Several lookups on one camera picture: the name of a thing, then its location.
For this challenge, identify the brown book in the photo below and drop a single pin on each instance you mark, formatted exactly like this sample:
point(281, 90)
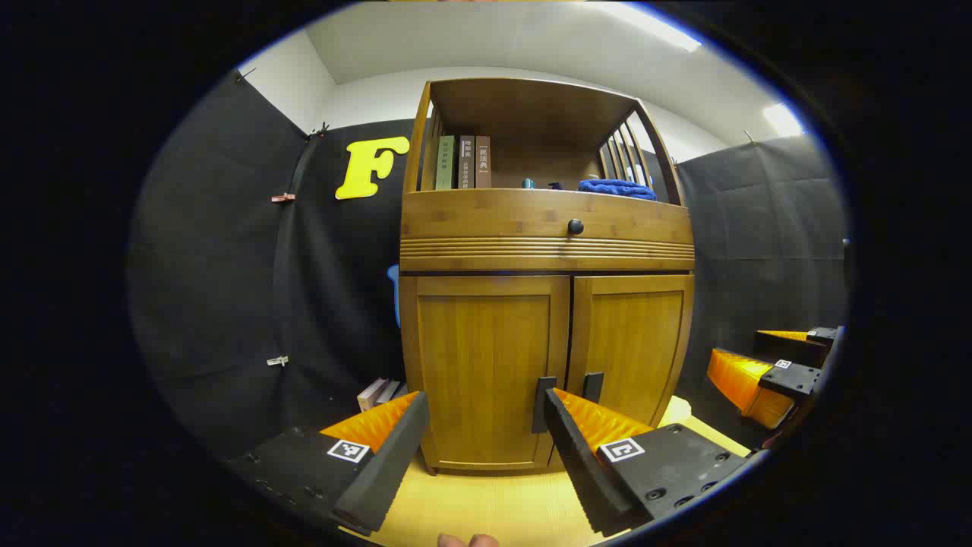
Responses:
point(483, 163)

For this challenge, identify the blue towel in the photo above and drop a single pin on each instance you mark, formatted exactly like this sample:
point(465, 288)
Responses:
point(616, 188)

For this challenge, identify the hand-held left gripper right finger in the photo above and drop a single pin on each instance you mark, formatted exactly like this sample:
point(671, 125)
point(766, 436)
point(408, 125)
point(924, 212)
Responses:
point(577, 463)

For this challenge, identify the wooden drawer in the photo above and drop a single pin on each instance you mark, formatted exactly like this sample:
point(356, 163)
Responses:
point(486, 216)

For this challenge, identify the black backdrop cloth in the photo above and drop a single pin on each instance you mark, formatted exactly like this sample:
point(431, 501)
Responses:
point(213, 266)

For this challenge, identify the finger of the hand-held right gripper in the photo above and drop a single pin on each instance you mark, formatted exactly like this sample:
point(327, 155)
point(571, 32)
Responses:
point(740, 380)
point(790, 346)

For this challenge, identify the green book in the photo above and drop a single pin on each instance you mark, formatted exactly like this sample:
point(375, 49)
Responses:
point(446, 163)

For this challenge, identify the pale cover book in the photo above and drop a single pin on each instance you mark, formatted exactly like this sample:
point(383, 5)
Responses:
point(372, 393)

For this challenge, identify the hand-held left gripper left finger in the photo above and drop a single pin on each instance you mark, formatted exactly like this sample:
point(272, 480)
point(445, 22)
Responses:
point(383, 471)

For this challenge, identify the black drawer knob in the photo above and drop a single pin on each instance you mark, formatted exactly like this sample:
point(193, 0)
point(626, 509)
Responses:
point(575, 226)

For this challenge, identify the grey book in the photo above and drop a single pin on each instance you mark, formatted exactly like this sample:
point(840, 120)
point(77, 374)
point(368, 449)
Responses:
point(467, 163)

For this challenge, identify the wooden double-door shoe cabinet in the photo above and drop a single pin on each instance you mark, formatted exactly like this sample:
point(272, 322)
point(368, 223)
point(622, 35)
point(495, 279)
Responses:
point(547, 251)

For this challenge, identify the dark cover book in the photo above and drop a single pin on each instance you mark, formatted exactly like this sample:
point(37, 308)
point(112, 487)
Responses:
point(391, 391)

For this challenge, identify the wooden shoe cabinet door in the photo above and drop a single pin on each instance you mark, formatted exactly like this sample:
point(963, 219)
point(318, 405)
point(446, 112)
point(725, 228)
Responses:
point(634, 334)
point(482, 365)

